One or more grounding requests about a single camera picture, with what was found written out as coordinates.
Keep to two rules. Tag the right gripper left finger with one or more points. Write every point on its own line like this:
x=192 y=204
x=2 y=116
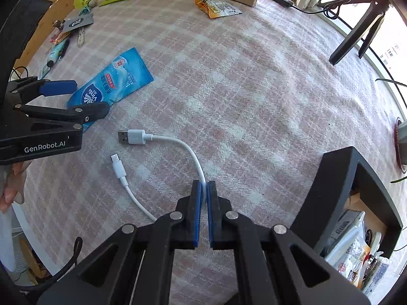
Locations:
x=134 y=265

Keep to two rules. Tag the left hand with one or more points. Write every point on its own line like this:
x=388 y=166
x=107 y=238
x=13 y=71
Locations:
x=12 y=189

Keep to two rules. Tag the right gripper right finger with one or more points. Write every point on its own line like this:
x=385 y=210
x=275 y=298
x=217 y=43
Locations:
x=273 y=265

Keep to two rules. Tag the grey cream tube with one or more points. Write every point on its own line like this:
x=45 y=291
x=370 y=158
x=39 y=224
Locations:
x=346 y=230

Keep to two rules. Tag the potted spider plant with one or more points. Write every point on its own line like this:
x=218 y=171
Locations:
x=401 y=148

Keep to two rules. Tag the black tripod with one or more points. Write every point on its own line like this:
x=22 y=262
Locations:
x=370 y=22

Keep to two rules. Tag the blue white packet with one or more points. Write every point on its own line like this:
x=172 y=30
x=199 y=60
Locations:
x=44 y=71

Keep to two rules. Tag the yellow shuttlecock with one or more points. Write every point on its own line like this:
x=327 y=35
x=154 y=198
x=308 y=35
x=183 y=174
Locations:
x=79 y=4

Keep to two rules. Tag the red coffee mate sachet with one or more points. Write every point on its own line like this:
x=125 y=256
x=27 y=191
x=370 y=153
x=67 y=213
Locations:
x=349 y=266

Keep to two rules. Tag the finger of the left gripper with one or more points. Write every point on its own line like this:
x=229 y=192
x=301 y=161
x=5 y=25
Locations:
x=81 y=114
x=56 y=88

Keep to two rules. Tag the grey round-logo card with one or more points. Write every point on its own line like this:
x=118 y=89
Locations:
x=77 y=22

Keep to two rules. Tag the black storage tray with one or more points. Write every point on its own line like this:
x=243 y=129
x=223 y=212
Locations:
x=340 y=172

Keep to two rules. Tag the teal hand cream tube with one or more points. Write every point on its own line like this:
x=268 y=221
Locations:
x=55 y=52

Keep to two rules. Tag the blue wet wipe sachet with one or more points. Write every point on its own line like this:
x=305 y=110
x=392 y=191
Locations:
x=123 y=76

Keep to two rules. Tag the small snack bar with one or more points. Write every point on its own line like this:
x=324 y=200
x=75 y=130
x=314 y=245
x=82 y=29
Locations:
x=57 y=37

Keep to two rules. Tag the plaid tablecloth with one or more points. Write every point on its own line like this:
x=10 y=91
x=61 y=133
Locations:
x=254 y=95

